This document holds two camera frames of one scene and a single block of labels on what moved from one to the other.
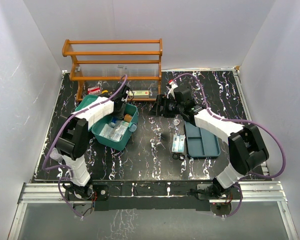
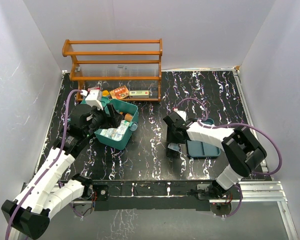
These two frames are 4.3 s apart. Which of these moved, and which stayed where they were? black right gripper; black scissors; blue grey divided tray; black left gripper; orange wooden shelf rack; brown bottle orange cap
Moved: black left gripper; black right gripper; black scissors
Stayed: orange wooden shelf rack; blue grey divided tray; brown bottle orange cap
